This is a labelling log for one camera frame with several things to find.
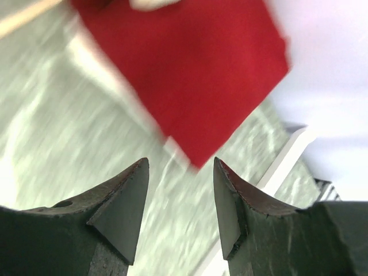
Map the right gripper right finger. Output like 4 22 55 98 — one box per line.
213 158 313 275

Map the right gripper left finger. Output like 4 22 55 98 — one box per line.
22 157 150 276

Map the dark red t-shirt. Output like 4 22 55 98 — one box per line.
72 0 289 168

